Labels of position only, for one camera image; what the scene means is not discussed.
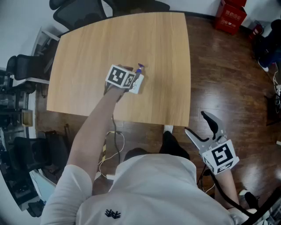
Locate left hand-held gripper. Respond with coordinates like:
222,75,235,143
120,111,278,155
103,64,141,103

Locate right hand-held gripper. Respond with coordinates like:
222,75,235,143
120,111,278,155
184,111,240,176

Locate white bottle with blue cap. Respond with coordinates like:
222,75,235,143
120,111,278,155
128,63,145,95

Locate person's left forearm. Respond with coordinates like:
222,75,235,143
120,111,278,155
65,87,125,183

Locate person's right forearm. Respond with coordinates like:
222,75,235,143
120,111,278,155
213,168,240,210

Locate person's black trousers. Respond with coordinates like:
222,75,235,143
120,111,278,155
124,131,191,162

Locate person's white shirt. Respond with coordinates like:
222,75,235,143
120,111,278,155
40,153,250,225

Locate yellow black striped strip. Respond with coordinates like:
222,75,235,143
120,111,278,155
101,131,108,164

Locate black mesh office chair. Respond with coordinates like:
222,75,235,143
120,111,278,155
6,54,51,82
49,0,115,32
12,131,68,178

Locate red cardboard box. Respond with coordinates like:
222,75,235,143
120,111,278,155
214,0,248,36

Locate small wooden box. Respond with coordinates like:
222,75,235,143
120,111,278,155
21,109,34,127

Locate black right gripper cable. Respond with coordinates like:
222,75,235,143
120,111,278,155
208,169,255,217

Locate white floor cable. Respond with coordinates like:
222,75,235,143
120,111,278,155
97,131,126,179

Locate white cable bundle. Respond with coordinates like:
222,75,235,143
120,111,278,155
271,69,281,112

